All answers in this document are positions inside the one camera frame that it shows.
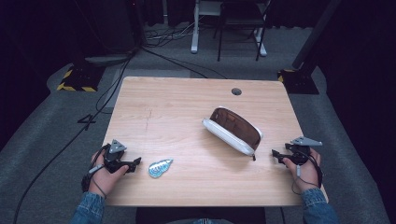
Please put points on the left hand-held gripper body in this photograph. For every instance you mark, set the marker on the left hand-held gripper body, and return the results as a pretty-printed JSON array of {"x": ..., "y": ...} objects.
[{"x": 112, "y": 158}]

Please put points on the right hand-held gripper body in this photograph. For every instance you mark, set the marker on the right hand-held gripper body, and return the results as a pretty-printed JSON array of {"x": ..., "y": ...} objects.
[{"x": 299, "y": 155}]

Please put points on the small blue patterned packet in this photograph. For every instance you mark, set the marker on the small blue patterned packet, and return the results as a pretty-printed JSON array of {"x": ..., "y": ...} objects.
[{"x": 159, "y": 168}]

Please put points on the white pencil case brown lining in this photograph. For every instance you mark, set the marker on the white pencil case brown lining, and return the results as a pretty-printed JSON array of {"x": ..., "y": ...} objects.
[{"x": 235, "y": 132}]

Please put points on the person's left hand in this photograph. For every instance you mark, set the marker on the person's left hand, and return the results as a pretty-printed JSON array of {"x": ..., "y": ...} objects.
[{"x": 106, "y": 180}]

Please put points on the person's right hand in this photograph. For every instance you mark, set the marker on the person's right hand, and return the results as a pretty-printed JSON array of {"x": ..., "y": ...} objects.
[{"x": 306, "y": 177}]

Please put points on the black yellow striped stand base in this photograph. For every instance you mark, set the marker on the black yellow striped stand base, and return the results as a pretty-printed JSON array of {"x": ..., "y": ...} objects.
[
  {"x": 79, "y": 79},
  {"x": 299, "y": 82}
]

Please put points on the person's denim legs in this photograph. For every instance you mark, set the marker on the person's denim legs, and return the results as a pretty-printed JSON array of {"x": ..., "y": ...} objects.
[{"x": 211, "y": 221}]

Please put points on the dark slanted stand pole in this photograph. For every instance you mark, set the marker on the dark slanted stand pole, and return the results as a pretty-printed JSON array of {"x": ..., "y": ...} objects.
[{"x": 314, "y": 34}]

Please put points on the black chair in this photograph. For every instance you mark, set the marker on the black chair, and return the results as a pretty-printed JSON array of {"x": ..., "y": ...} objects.
[{"x": 239, "y": 21}]

